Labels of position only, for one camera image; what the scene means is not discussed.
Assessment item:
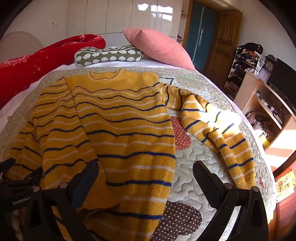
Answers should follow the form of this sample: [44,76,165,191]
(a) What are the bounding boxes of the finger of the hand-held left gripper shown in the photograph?
[0,157,16,174]
[13,166,43,186]

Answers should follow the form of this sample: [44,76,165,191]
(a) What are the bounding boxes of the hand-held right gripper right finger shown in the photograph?
[192,160,269,241]

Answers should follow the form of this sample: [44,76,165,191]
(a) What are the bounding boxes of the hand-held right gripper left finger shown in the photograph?
[23,159,100,241]

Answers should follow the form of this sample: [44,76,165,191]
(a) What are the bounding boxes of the yellow striped knit sweater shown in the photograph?
[5,68,256,241]

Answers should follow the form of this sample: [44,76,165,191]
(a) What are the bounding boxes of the open shelf with clothes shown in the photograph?
[223,43,264,100]

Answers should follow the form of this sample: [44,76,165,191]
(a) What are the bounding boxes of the quilted patchwork bedspread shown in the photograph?
[0,66,278,241]

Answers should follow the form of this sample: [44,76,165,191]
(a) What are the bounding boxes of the yellow and red box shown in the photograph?
[274,169,296,202]

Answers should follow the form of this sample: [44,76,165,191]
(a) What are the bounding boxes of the red quilt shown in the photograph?
[0,34,106,110]

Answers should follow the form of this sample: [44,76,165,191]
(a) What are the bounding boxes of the light wooden cabinet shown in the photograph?
[233,70,296,151]

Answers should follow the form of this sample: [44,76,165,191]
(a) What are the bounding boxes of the white arched headboard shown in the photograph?
[0,31,43,63]

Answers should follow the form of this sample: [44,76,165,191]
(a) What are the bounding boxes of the green sheep print pillow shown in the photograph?
[74,45,144,67]

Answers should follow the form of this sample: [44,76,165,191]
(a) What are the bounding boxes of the black television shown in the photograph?
[268,58,296,112]

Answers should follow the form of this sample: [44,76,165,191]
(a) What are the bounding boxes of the dark ornate table clock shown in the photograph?
[262,54,277,81]

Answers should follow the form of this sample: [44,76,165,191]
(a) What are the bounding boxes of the brown wooden door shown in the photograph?
[205,9,243,90]

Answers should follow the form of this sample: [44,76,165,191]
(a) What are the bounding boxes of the pink ribbed pillow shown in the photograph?
[122,28,195,70]

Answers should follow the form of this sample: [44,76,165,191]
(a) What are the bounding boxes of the teal glass door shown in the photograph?
[185,1,218,71]

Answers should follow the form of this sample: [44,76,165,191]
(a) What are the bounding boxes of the white glossy wardrobe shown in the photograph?
[67,0,186,44]

